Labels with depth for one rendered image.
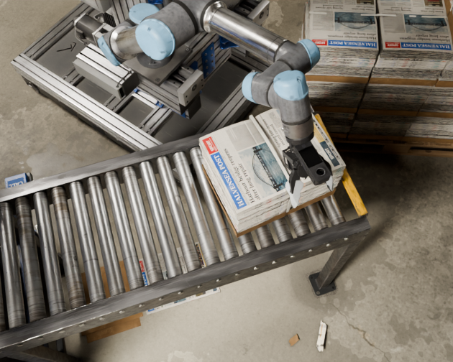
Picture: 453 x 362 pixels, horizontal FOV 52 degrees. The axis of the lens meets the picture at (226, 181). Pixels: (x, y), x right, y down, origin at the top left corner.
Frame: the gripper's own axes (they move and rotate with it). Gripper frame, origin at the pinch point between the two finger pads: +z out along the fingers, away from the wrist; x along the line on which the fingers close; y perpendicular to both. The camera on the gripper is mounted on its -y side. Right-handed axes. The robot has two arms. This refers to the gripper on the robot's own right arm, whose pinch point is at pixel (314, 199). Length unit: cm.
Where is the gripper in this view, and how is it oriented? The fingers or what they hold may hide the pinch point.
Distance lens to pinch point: 126.5
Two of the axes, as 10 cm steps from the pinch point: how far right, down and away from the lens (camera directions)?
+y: -3.5, -4.6, 8.1
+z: 2.4, 7.9, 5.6
